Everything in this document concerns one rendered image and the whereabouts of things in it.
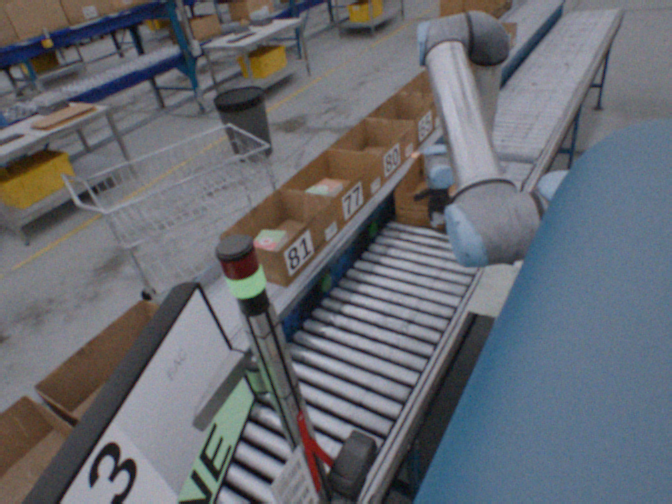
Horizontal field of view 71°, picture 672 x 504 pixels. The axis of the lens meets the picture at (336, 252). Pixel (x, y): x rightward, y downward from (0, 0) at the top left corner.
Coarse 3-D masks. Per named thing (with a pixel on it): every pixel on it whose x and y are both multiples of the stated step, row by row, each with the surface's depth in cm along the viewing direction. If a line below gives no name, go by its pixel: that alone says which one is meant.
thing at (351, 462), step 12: (360, 432) 100; (348, 444) 98; (360, 444) 97; (372, 444) 98; (336, 456) 97; (348, 456) 96; (360, 456) 96; (372, 456) 97; (336, 468) 95; (348, 468) 94; (360, 468) 94; (336, 480) 94; (348, 480) 93; (360, 480) 94; (348, 492) 93; (360, 492) 99
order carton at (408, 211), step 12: (420, 156) 239; (420, 168) 243; (408, 180) 228; (420, 180) 247; (396, 192) 211; (408, 192) 231; (396, 204) 215; (408, 204) 212; (420, 204) 210; (396, 216) 220; (408, 216) 216; (420, 216) 214; (444, 228) 212
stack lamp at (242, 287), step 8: (248, 256) 60; (256, 256) 62; (224, 264) 60; (232, 264) 59; (240, 264) 60; (248, 264) 60; (256, 264) 62; (224, 272) 61; (232, 272) 60; (240, 272) 60; (248, 272) 61; (256, 272) 62; (232, 280) 61; (240, 280) 61; (248, 280) 61; (256, 280) 62; (264, 280) 64; (232, 288) 62; (240, 288) 62; (248, 288) 62; (256, 288) 63; (240, 296) 63; (248, 296) 63
